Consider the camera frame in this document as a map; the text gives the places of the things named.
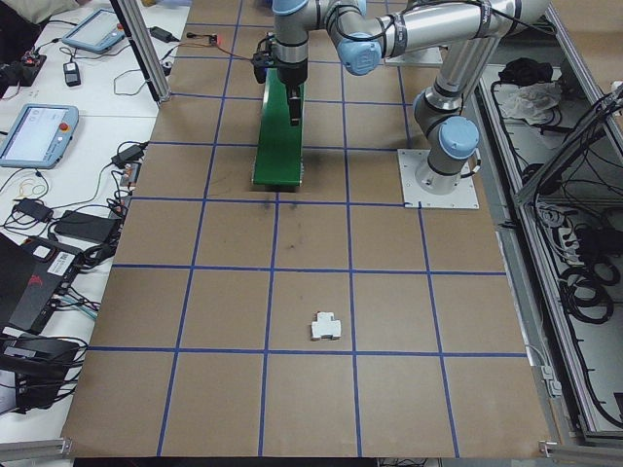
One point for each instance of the black board red parts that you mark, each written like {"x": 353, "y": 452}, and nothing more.
{"x": 34, "y": 59}

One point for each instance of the black handheld device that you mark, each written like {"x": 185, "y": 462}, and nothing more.
{"x": 72, "y": 73}

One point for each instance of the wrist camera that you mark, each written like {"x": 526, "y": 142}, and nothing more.
{"x": 260, "y": 61}

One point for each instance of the metal bar frame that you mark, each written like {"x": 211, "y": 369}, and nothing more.
{"x": 564, "y": 155}

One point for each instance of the small controller board red light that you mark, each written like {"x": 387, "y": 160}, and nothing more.
{"x": 214, "y": 38}

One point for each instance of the black barrel plug lead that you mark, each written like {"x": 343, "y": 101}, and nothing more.
{"x": 191, "y": 35}

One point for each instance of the black power adapter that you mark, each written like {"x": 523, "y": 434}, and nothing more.
{"x": 163, "y": 34}
{"x": 129, "y": 154}

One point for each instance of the light blue teach pendant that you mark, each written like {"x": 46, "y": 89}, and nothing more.
{"x": 92, "y": 29}
{"x": 39, "y": 136}

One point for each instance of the white cloth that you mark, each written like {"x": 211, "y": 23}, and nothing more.
{"x": 533, "y": 99}

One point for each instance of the white power strip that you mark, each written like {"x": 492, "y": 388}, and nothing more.
{"x": 570, "y": 245}

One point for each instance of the large black power brick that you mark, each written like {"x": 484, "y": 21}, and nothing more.
{"x": 85, "y": 225}

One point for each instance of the green conveyor belt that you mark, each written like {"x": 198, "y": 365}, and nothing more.
{"x": 277, "y": 160}

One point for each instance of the black docking box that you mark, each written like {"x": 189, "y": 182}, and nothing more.
{"x": 34, "y": 374}

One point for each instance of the black cloth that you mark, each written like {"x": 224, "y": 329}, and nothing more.
{"x": 525, "y": 70}

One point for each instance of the small black power brick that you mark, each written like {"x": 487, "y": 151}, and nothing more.
{"x": 33, "y": 210}

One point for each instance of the small black dial box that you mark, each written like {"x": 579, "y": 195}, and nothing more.
{"x": 168, "y": 64}

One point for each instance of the aluminium profile post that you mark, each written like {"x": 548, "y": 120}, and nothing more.
{"x": 146, "y": 58}

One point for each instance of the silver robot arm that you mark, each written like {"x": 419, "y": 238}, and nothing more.
{"x": 457, "y": 141}

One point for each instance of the white circuit breaker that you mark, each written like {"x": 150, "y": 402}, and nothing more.
{"x": 325, "y": 330}

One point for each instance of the black computer red logo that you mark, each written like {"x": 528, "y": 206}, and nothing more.
{"x": 29, "y": 287}

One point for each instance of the aluminium corner bar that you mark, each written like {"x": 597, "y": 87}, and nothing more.
{"x": 579, "y": 450}
{"x": 39, "y": 448}

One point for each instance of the white square base plate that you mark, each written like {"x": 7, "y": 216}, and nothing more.
{"x": 409, "y": 194}
{"x": 414, "y": 59}

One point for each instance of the small brown circuit board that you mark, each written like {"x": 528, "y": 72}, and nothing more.
{"x": 130, "y": 175}

